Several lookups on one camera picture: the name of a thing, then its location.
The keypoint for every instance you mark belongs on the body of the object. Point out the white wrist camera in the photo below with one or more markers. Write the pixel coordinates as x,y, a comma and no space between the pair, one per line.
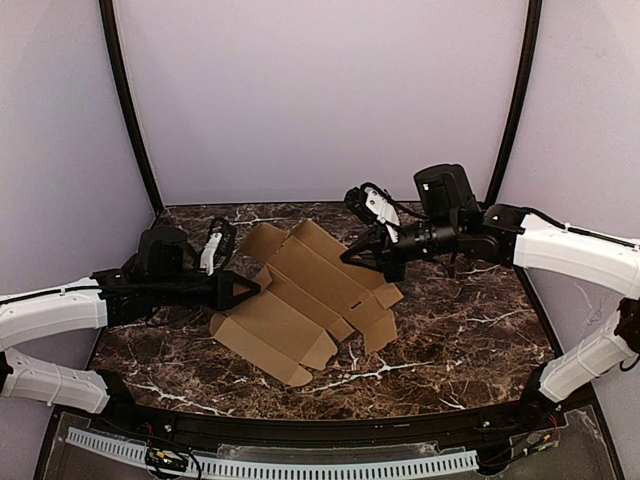
210,258
384,213

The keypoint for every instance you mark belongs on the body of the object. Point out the black frame post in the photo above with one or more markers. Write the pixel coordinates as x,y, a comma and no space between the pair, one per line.
126,103
526,59

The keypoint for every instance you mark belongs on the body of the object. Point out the black left frame post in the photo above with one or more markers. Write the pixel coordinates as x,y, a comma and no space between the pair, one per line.
126,103

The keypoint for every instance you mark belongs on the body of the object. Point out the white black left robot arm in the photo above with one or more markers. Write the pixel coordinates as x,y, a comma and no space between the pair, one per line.
165,271

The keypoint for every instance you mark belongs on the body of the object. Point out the brown cardboard box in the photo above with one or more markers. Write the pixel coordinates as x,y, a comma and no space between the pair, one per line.
309,301

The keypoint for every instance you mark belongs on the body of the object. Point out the white slotted cable duct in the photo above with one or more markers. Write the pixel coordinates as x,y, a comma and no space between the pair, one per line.
258,463

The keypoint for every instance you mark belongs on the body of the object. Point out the right small circuit board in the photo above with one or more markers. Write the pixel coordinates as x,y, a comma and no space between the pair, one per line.
540,443

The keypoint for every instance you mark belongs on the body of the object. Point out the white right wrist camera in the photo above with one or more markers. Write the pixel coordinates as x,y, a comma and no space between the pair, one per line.
384,213

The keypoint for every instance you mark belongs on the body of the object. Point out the black right frame post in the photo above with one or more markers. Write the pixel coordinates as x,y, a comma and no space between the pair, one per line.
526,59

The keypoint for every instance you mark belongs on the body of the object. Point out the small green circuit board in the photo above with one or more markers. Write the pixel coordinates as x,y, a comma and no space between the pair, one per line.
166,459

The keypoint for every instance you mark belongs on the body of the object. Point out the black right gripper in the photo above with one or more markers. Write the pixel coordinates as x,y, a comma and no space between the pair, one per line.
386,251

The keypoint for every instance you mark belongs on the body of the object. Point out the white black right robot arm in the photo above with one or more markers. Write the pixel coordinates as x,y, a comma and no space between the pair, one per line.
453,222

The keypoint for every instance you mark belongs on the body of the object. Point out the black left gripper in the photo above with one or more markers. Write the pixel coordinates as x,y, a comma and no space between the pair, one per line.
220,290

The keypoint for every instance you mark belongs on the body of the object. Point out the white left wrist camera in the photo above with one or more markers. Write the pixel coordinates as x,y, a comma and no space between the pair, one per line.
210,258

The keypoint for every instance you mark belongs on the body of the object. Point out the black front table rail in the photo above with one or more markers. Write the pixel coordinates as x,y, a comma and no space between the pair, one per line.
476,428

